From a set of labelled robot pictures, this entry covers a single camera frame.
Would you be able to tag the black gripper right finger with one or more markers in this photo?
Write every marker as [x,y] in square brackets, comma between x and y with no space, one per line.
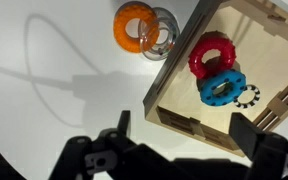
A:
[250,136]

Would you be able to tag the wooden tray with slots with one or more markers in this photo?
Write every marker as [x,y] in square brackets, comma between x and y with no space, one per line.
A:
[277,63]

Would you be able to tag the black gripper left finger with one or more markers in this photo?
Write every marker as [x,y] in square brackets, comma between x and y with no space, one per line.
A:
[117,156]

